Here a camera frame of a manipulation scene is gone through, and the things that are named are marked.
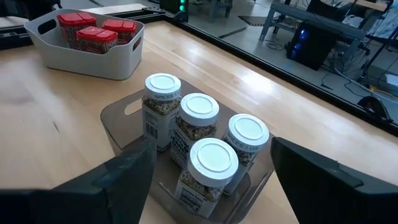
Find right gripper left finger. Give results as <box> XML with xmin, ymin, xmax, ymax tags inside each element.
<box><xmin>0</xmin><ymin>140</ymin><xmax>156</xmax><ymax>224</ymax></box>

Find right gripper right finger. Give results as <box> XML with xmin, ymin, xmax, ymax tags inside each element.
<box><xmin>271</xmin><ymin>136</ymin><xmax>398</xmax><ymax>224</ymax></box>

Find white-lid spice jar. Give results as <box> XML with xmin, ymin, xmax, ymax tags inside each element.
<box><xmin>170</xmin><ymin>92</ymin><xmax>220</xmax><ymax>169</ymax></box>
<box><xmin>142</xmin><ymin>73</ymin><xmax>182</xmax><ymax>152</ymax></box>
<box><xmin>221</xmin><ymin>113</ymin><xmax>271</xmax><ymax>196</ymax></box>
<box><xmin>174</xmin><ymin>138</ymin><xmax>239</xmax><ymax>219</ymax></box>

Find red-lid spice tin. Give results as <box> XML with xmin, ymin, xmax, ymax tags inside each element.
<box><xmin>57</xmin><ymin>12</ymin><xmax>97</xmax><ymax>49</ymax></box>
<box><xmin>101</xmin><ymin>19</ymin><xmax>137</xmax><ymax>46</ymax></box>
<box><xmin>75</xmin><ymin>26</ymin><xmax>119</xmax><ymax>54</ymax></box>

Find smoked translucent plastic bin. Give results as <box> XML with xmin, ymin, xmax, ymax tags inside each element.
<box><xmin>99</xmin><ymin>77</ymin><xmax>276</xmax><ymax>224</ymax></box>

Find light grey plastic bin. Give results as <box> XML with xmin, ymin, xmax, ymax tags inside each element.
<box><xmin>24</xmin><ymin>8</ymin><xmax>146</xmax><ymax>81</ymax></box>

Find black computer tower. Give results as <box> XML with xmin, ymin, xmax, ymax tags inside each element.
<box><xmin>285</xmin><ymin>21</ymin><xmax>338</xmax><ymax>72</ymax></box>

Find grey metal bench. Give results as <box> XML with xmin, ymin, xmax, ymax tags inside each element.
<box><xmin>259</xmin><ymin>2</ymin><xmax>368</xmax><ymax>43</ymax></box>

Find dark floor mat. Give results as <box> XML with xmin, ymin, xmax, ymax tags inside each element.
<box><xmin>238</xmin><ymin>14</ymin><xmax>276</xmax><ymax>28</ymax></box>

